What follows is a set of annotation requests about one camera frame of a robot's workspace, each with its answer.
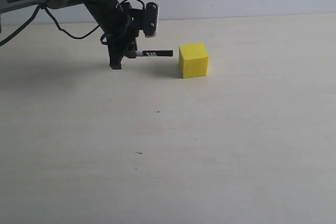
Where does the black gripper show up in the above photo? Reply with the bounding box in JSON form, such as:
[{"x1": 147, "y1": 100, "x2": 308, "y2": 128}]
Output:
[{"x1": 101, "y1": 2, "x2": 144, "y2": 70}]

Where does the black and white marker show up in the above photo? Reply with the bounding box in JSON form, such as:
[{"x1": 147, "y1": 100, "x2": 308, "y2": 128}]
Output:
[{"x1": 135, "y1": 50, "x2": 174, "y2": 57}]

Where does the yellow cube block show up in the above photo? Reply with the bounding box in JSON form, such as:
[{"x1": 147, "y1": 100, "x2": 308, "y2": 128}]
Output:
[{"x1": 179, "y1": 42, "x2": 209, "y2": 79}]

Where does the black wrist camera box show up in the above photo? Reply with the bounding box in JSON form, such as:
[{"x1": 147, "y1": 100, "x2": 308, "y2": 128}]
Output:
[{"x1": 142, "y1": 2, "x2": 159, "y2": 38}]

